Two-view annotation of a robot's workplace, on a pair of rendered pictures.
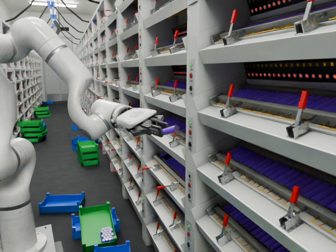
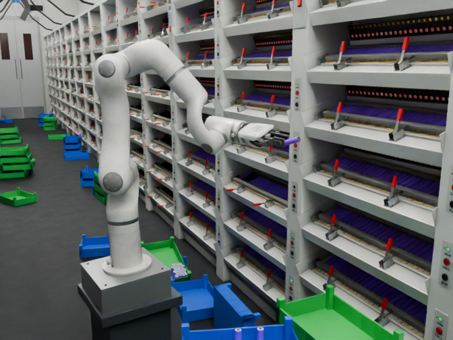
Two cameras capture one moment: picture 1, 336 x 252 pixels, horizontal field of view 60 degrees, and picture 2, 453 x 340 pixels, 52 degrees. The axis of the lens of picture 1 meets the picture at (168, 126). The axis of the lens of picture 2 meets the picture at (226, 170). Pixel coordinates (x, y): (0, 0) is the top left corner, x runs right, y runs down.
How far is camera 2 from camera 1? 80 cm
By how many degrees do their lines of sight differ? 7
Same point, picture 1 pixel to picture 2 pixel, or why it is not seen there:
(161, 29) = (241, 37)
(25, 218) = (137, 233)
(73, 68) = (195, 87)
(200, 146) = (306, 158)
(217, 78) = (321, 95)
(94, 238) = not seen: hidden behind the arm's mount
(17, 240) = (130, 255)
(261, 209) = (368, 198)
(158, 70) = (238, 82)
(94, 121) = (215, 135)
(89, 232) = not seen: hidden behind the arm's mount
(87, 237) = not seen: hidden behind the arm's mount
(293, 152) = (393, 151)
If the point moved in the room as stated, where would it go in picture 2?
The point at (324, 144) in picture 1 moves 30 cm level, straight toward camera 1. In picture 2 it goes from (414, 143) to (410, 164)
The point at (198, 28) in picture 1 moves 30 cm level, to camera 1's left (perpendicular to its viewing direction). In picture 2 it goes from (306, 51) to (222, 51)
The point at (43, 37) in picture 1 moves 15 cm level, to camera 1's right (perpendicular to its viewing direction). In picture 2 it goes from (168, 59) to (211, 59)
